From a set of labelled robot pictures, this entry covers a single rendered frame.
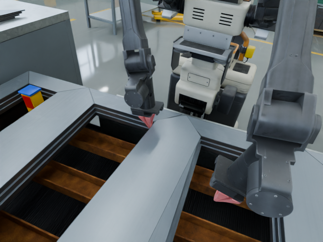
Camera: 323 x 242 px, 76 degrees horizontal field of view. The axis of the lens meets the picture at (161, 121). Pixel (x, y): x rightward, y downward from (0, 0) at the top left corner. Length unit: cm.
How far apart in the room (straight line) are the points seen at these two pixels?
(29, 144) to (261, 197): 67
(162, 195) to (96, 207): 17
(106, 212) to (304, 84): 49
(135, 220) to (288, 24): 50
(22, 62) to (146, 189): 89
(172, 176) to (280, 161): 36
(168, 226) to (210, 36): 79
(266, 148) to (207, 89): 84
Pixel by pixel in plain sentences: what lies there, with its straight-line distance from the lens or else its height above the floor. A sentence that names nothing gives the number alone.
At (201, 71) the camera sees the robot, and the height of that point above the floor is 89.
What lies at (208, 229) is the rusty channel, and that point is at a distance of 78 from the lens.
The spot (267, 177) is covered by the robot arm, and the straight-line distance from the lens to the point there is 31.
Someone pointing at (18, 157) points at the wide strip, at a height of 86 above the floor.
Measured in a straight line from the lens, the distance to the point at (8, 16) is 131.
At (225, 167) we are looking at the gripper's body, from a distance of 44.
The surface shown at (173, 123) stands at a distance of 79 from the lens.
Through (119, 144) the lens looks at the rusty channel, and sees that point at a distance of 93.
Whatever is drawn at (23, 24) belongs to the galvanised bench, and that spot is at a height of 105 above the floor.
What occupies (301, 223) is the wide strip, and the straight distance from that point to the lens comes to 69.
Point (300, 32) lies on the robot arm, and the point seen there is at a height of 129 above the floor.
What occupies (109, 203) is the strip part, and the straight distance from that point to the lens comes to 58.
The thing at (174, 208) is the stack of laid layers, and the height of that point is 86.
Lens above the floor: 138
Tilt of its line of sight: 41 degrees down
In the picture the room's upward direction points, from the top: 6 degrees clockwise
